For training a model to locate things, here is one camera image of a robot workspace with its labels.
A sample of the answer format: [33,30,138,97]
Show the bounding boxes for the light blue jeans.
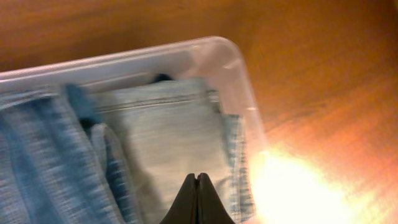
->
[93,78,255,223]

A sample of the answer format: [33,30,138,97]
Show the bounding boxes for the clear plastic storage box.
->
[0,35,271,224]

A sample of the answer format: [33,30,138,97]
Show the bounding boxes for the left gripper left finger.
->
[160,174,197,224]

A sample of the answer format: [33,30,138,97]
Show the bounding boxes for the dark blue jeans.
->
[1,84,142,223]

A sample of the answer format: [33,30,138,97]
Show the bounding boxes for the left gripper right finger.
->
[197,173,234,224]

